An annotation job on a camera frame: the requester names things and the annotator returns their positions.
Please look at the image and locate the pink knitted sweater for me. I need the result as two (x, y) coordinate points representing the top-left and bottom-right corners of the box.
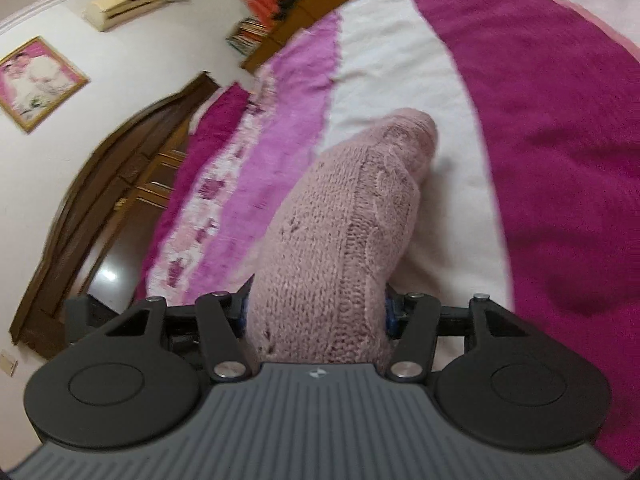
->
(245, 107), (441, 377)

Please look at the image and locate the framed wall photo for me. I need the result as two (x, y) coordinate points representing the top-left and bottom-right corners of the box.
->
(0, 35), (91, 134)

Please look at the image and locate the wooden side cabinet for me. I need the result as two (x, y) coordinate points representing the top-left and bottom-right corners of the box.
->
(239, 0), (397, 72)

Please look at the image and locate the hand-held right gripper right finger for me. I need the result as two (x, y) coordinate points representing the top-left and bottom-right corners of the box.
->
(382, 286), (527, 381)

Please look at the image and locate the row of books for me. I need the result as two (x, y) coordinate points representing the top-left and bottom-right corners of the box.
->
(225, 16), (267, 57)

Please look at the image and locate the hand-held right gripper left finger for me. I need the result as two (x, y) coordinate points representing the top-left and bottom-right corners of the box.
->
(102, 276), (258, 382)

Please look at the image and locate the striped floral bedspread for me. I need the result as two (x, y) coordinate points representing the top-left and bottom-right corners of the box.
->
(135, 0), (640, 466)

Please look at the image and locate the wall air conditioner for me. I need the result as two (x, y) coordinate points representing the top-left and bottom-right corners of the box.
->
(82, 0), (169, 34)

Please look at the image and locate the dark cloth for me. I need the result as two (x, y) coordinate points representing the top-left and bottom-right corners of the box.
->
(272, 0), (322, 22)

